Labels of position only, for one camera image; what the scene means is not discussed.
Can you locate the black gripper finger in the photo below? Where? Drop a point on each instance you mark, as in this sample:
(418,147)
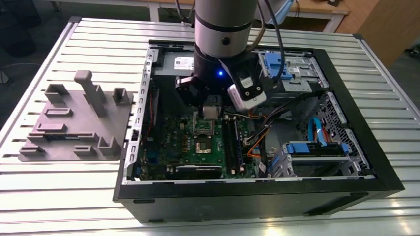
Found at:
(223,102)
(188,88)

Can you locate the silver-topped CPU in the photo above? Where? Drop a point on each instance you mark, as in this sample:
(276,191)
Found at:
(211,113)

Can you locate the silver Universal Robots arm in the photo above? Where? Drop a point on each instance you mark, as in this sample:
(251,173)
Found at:
(223,32)

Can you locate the CPU socket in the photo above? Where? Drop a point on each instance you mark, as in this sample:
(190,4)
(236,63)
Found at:
(204,147)

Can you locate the grey power supply unit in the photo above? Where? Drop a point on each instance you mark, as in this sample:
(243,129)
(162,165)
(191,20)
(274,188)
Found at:
(171,91)

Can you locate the black RAM slot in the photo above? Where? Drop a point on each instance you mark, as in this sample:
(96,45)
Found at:
(228,145)
(239,145)

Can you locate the blue drive latch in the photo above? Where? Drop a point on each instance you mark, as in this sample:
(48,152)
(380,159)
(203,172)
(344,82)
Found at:
(272,64)

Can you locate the green motherboard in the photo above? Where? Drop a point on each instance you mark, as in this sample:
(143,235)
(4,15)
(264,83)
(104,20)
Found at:
(174,137)

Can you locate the metal drive cage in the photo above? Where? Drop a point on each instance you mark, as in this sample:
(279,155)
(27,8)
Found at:
(295,86)

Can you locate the black graphics card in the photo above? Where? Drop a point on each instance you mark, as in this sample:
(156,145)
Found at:
(196,170)

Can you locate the hard disk in blue carrier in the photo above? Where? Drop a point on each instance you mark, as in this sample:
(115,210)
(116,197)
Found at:
(299,148)

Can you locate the grey parts rack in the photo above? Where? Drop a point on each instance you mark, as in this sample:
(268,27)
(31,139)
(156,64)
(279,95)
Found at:
(82,123)

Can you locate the metal disk bay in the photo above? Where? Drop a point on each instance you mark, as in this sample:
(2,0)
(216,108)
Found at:
(320,159)

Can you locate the black open PC case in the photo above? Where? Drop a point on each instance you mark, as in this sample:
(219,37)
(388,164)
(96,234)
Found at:
(250,194)

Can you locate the RAM stick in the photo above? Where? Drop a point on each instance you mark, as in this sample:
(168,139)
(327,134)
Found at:
(62,137)

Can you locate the brown wooden cabinet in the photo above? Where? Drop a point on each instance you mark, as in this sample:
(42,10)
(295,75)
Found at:
(387,29)

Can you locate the white rounded wrist camera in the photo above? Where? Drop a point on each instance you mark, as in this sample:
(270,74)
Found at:
(250,98)

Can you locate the wooden desk white frame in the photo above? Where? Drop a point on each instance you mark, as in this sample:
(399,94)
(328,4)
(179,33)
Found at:
(315,9)

